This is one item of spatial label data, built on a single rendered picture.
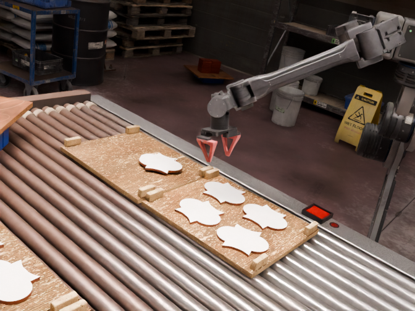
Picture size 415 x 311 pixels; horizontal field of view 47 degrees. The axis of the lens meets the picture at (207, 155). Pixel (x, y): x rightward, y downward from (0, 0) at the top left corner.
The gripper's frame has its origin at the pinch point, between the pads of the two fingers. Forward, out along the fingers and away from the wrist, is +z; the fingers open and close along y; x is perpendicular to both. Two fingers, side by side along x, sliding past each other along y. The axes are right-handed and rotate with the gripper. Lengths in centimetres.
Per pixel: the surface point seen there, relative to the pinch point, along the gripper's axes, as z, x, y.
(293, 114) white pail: 55, 160, 332
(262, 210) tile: 14.4, -16.3, 2.3
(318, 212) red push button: 17.7, -26.1, 20.7
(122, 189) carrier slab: 8.9, 17.0, -24.7
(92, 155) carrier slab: 4.2, 39.4, -18.3
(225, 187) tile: 11.2, -0.6, 3.8
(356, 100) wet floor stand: 35, 100, 351
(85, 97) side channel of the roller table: -6, 87, 15
